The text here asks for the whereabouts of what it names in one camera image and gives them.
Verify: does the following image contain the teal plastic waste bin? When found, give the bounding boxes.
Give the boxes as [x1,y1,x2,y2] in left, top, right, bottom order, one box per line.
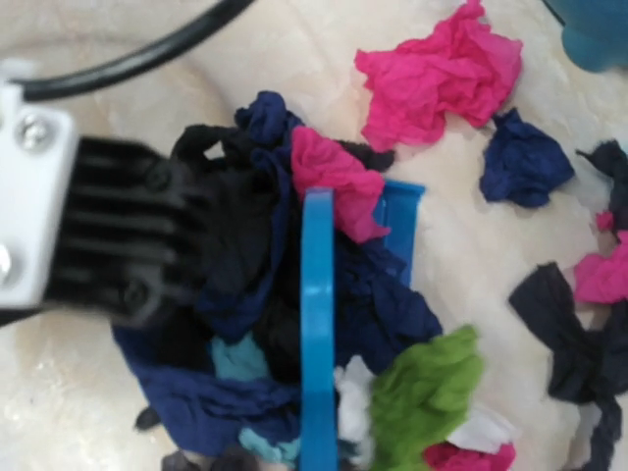
[544,0,627,73]

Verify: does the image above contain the green paper scrap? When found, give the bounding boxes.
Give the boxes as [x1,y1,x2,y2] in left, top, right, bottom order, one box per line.
[370,325,484,470]

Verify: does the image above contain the white paper scrap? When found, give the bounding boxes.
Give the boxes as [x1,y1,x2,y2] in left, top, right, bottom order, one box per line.
[334,355,375,470]

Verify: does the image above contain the long black paper strip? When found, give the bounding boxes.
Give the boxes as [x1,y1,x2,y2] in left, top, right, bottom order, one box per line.
[508,262,627,470]

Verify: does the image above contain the light blue paper scrap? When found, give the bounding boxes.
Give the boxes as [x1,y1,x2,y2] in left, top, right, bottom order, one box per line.
[209,332,270,382]

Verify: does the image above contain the blue plastic dustpan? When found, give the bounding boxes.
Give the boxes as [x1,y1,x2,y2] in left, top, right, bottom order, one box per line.
[112,179,426,393]

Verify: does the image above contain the blue hand brush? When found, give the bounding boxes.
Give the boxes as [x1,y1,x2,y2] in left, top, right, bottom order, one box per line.
[299,188,338,471]

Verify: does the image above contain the navy paper scrap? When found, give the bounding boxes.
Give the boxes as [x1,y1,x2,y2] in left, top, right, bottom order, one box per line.
[479,108,575,209]

